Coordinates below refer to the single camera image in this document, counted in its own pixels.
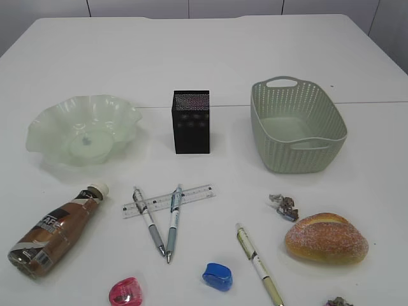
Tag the beige grip pen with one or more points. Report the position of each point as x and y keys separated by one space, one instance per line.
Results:
x=262 y=271

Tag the grey grip pen left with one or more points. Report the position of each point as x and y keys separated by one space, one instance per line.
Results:
x=144 y=211

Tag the brown coffee drink bottle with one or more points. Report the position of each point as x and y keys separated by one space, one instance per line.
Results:
x=37 y=252

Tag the black mesh pen holder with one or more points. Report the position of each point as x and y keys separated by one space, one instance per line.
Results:
x=191 y=121

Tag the grey grip pen right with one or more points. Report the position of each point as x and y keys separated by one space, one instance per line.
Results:
x=174 y=222

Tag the pink pencil sharpener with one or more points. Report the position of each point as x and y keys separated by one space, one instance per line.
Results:
x=126 y=292

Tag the grey grip pen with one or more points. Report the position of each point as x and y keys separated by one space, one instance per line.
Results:
x=174 y=222
x=144 y=211

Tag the green wavy glass plate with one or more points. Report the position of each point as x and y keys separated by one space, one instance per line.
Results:
x=83 y=130

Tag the paper scrap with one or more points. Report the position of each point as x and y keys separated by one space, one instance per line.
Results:
x=284 y=206

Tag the green plastic woven basket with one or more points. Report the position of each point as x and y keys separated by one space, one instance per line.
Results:
x=296 y=129

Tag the paper scrap edge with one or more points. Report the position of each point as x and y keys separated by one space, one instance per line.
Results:
x=338 y=301

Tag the blue pencil sharpener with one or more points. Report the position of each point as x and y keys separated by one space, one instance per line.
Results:
x=218 y=277

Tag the sugared bread roll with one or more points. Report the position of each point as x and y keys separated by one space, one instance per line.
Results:
x=326 y=238

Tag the clear plastic ruler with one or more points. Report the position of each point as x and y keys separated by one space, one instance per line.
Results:
x=164 y=201

